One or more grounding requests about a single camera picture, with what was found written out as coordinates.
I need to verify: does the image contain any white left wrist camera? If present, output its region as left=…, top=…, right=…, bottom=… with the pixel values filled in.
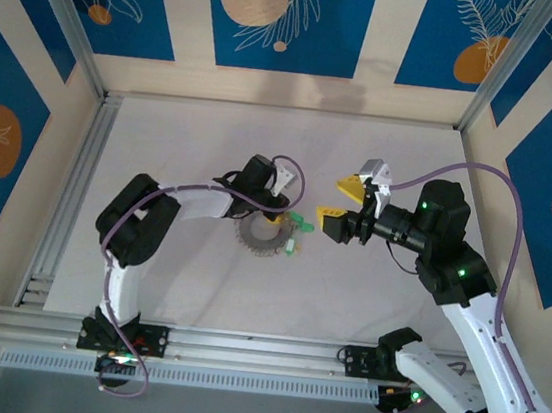
left=271, top=164, right=296, bottom=195

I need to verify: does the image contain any long aluminium frame rail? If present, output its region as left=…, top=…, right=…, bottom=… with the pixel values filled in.
left=0, top=296, right=483, bottom=408

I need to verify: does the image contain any white table cover sheet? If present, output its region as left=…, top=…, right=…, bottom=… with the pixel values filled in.
left=40, top=84, right=532, bottom=369

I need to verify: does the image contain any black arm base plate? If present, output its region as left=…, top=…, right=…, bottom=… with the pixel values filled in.
left=341, top=344, right=405, bottom=384
left=75, top=315, right=170, bottom=359

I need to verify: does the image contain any purple cable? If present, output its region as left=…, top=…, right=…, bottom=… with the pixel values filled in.
left=362, top=153, right=552, bottom=413
left=83, top=133, right=309, bottom=413

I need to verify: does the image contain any controller board with green light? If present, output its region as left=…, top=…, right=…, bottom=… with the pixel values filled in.
left=374, top=382, right=431, bottom=413
left=92, top=349, right=139, bottom=392

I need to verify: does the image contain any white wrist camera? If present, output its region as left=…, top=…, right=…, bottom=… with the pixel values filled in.
left=271, top=164, right=296, bottom=195
left=353, top=155, right=398, bottom=216

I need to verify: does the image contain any thin black cable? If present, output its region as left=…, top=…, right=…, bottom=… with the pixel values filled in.
left=212, top=167, right=241, bottom=186
left=382, top=240, right=423, bottom=275

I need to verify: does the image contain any short aluminium frame rail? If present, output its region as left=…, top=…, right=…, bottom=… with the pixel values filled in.
left=14, top=84, right=123, bottom=316

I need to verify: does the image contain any large metal keyring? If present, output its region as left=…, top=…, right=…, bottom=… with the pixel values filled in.
left=233, top=211, right=290, bottom=261

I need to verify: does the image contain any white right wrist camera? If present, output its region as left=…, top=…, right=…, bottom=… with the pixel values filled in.
left=353, top=155, right=398, bottom=216

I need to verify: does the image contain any grey slotted cable duct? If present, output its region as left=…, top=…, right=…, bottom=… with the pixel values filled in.
left=0, top=344, right=381, bottom=413

